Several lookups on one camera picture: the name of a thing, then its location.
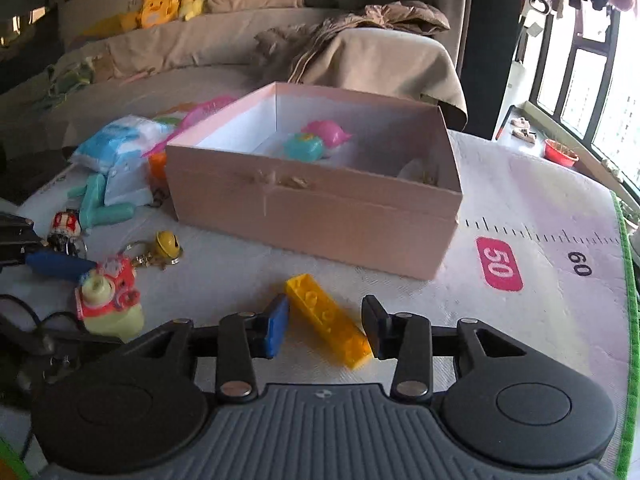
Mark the black framed window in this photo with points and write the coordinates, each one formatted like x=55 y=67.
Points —
x=600 y=85

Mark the teal round toy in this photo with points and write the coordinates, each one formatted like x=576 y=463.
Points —
x=304 y=147

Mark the pink round toy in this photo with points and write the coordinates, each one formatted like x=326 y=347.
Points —
x=327 y=132

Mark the pale blue plastic packet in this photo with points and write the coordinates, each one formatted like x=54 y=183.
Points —
x=130 y=185

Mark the orange plastic toy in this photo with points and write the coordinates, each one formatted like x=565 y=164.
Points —
x=157 y=166

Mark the teal plastic toy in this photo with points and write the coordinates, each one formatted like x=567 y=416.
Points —
x=92 y=205

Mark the red flowerpot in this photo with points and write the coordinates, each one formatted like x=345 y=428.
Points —
x=560 y=152

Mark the white crumpled wrapper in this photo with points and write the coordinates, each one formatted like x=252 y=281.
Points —
x=417 y=170

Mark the pair of sandals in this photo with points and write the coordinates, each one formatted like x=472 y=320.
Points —
x=524 y=131

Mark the crumpled brown blanket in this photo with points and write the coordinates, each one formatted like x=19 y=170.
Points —
x=350 y=25

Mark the yellow building brick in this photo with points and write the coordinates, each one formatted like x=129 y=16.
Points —
x=325 y=315

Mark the yellow duck plush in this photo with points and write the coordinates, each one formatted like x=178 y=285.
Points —
x=155 y=7

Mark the dark curtain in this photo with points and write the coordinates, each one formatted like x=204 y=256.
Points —
x=492 y=50

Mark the pink plastic bag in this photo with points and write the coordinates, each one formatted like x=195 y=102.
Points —
x=205 y=110

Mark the blue face mask packet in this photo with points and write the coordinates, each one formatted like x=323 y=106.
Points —
x=117 y=137

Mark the pink cardboard box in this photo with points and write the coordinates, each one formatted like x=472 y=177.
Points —
x=300 y=220

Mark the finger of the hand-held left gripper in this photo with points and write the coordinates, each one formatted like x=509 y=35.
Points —
x=60 y=262

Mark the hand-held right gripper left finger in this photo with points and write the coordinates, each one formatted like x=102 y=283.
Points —
x=272 y=330

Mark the red and yellow toy camera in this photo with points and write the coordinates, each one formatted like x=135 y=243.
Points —
x=107 y=300

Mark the bed with grey sheet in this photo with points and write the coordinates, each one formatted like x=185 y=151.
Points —
x=200 y=50

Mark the printed play mat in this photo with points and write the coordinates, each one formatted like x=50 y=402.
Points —
x=525 y=200

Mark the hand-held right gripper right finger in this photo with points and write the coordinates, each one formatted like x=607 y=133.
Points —
x=379 y=332

